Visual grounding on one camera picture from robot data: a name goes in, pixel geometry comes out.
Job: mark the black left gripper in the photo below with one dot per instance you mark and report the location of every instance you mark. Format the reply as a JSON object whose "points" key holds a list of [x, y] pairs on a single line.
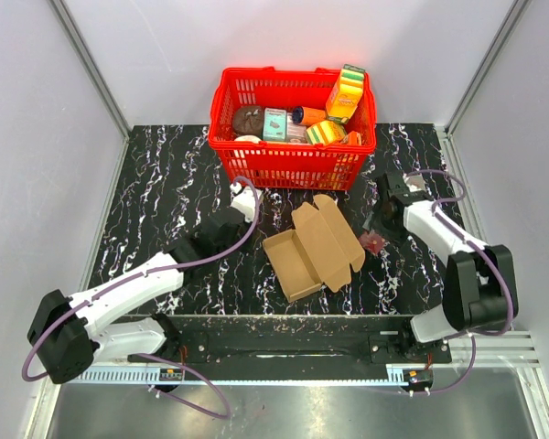
{"points": [[246, 224]]}

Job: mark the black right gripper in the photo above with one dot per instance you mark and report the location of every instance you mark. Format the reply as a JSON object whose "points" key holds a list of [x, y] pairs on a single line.
{"points": [[377, 210]]}

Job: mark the small red plastic packet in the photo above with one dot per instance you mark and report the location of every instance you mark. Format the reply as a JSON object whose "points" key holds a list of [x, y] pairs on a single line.
{"points": [[372, 242]]}

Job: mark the brown cardboard box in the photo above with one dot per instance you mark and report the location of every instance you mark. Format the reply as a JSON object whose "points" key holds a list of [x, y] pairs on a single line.
{"points": [[320, 250]]}

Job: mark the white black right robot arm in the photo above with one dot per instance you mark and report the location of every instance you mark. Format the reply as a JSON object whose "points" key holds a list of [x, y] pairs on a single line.
{"points": [[479, 293]]}

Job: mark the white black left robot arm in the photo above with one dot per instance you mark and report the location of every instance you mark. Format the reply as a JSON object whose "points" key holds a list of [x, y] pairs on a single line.
{"points": [[70, 333]]}

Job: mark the pink white small box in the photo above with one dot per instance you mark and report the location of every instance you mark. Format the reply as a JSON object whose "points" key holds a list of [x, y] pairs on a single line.
{"points": [[295, 133]]}

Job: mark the teal white small box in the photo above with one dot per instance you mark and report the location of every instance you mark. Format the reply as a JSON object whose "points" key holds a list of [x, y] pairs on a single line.
{"points": [[275, 123]]}

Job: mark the small orange packet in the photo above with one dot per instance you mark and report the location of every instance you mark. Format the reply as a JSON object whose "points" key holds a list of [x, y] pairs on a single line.
{"points": [[353, 138]]}

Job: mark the red plastic shopping basket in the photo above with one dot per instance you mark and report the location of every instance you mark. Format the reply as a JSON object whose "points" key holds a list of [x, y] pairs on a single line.
{"points": [[286, 165]]}

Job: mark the yellow green sponge pack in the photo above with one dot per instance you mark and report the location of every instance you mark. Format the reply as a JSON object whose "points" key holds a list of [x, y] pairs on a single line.
{"points": [[325, 133]]}

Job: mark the white round lid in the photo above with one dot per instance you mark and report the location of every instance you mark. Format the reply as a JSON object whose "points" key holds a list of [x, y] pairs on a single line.
{"points": [[248, 138]]}

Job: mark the tall orange sponge pack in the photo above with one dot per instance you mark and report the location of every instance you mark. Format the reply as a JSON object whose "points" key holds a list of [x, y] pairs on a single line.
{"points": [[345, 94]]}

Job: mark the orange cylindrical can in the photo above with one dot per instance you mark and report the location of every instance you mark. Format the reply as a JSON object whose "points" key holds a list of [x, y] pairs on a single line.
{"points": [[306, 116]]}

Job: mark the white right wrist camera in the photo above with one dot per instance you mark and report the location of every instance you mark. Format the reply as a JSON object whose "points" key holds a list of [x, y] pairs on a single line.
{"points": [[415, 183]]}

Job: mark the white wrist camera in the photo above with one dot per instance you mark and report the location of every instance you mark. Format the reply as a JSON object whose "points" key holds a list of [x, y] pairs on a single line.
{"points": [[415, 183], [245, 199]]}

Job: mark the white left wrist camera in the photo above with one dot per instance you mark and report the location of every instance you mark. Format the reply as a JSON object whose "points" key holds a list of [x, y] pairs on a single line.
{"points": [[245, 199]]}

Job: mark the right aluminium frame post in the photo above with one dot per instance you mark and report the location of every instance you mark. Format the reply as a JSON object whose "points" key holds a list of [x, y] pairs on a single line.
{"points": [[502, 36]]}

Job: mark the aluminium frame post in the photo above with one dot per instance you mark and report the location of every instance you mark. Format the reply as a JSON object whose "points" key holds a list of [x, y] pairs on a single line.
{"points": [[77, 41], [502, 36]]}

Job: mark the aluminium slotted rail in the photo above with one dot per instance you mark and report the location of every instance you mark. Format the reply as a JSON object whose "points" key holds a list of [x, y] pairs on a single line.
{"points": [[369, 369]]}

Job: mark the left aluminium frame post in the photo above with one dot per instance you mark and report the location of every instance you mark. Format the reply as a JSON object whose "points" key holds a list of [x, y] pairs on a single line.
{"points": [[77, 41]]}

